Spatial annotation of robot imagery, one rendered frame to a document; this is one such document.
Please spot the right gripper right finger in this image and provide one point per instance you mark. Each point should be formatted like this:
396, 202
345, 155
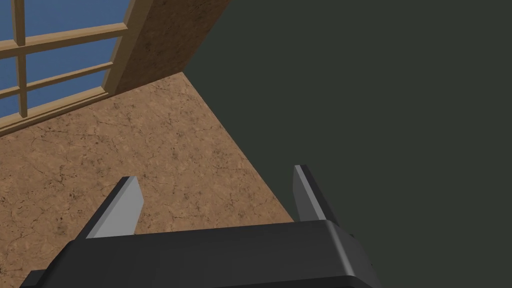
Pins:
310, 200

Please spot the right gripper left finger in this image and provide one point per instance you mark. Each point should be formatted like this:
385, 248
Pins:
118, 214

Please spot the wooden framed window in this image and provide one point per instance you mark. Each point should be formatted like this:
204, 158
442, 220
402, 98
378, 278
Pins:
60, 60

